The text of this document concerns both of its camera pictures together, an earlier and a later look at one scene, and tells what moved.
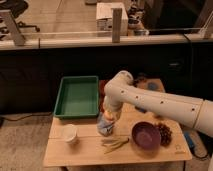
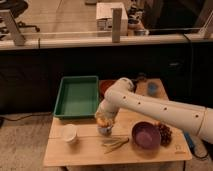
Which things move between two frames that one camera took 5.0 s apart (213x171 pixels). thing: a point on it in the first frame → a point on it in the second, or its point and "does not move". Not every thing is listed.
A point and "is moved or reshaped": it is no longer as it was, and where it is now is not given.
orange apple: (108, 114) is moved or reshaped
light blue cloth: (104, 126) does not move
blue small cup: (152, 86) does not move
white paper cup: (70, 132) does not move
